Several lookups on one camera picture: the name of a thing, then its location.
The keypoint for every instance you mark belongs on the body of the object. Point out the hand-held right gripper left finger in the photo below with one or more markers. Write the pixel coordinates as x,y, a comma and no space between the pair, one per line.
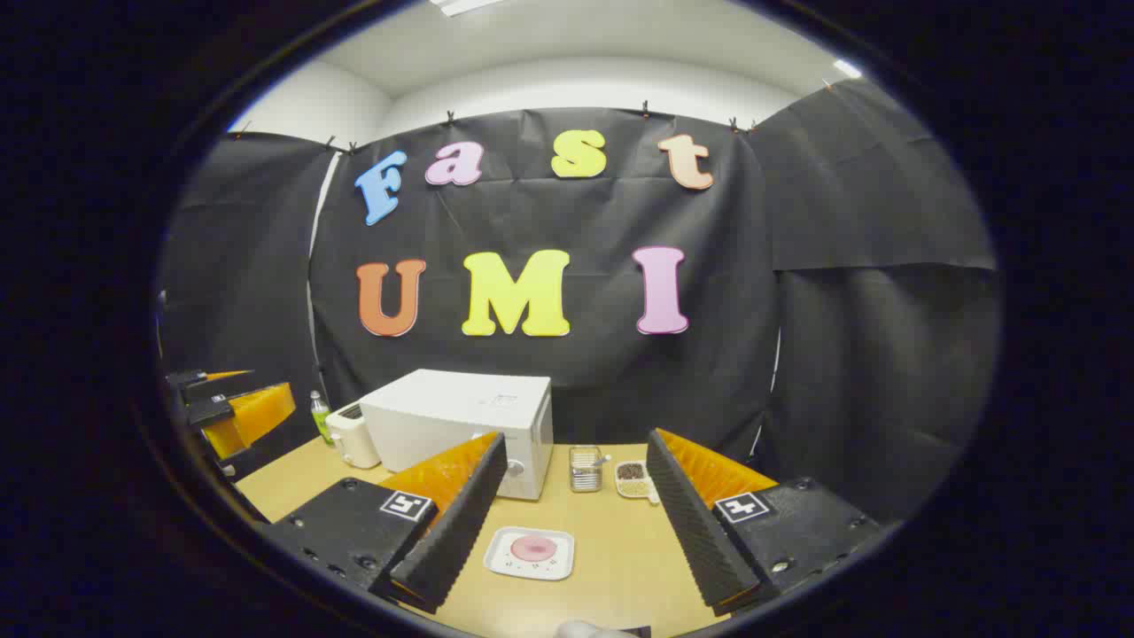
461,523

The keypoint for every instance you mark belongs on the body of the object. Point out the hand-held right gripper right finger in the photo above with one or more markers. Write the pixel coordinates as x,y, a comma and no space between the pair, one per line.
691,523

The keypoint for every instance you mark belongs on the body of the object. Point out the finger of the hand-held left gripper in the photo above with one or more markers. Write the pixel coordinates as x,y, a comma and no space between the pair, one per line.
188,379
257,412

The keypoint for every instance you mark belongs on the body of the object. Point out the white square plate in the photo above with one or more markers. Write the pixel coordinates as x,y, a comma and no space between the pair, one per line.
505,560

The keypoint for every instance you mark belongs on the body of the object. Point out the round pink food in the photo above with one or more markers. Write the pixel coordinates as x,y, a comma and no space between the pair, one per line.
534,548

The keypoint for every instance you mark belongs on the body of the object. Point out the white microwave oven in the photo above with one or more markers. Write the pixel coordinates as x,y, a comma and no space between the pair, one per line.
461,403

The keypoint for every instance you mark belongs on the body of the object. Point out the green label drink bottle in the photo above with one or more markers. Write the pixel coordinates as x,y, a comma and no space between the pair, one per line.
321,416

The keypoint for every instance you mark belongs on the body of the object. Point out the white divided bean dish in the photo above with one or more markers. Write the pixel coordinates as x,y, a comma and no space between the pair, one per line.
633,487

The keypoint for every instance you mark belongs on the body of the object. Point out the cream toaster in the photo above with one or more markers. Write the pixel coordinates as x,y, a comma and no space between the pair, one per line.
354,443

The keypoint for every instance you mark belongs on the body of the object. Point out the black backdrop cloth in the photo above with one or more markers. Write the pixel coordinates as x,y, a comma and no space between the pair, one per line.
532,217

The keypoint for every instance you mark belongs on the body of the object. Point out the ceiling light panel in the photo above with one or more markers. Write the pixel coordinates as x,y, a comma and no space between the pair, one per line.
848,68
461,6

